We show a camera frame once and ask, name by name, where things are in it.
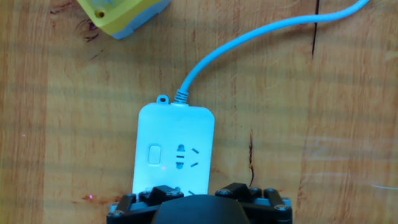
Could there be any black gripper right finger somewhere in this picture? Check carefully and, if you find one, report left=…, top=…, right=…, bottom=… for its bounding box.
left=215, top=182, right=293, bottom=224

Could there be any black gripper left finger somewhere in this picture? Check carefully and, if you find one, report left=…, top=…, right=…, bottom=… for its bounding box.
left=106, top=184, right=185, bottom=224

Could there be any white power strip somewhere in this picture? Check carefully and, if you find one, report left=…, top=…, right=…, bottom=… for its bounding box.
left=132, top=95, right=215, bottom=203

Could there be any green button yellow box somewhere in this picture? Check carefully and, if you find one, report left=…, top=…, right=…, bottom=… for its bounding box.
left=76, top=0, right=172, bottom=40

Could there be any grey power strip cable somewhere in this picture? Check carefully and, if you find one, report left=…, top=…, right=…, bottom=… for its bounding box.
left=174, top=0, right=371, bottom=105

